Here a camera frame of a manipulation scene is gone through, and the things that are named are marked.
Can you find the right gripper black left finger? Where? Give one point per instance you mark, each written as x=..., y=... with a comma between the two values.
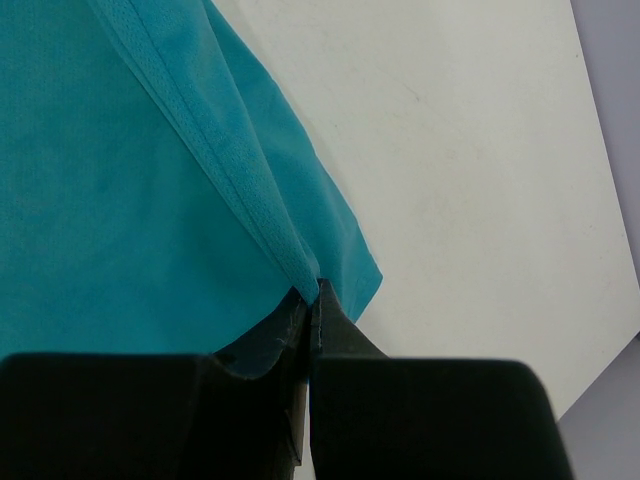
x=234, y=414

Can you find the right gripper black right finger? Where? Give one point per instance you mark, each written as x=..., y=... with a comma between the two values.
x=377, y=417

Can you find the teal t shirt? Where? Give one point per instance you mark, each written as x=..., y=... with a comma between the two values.
x=158, y=193

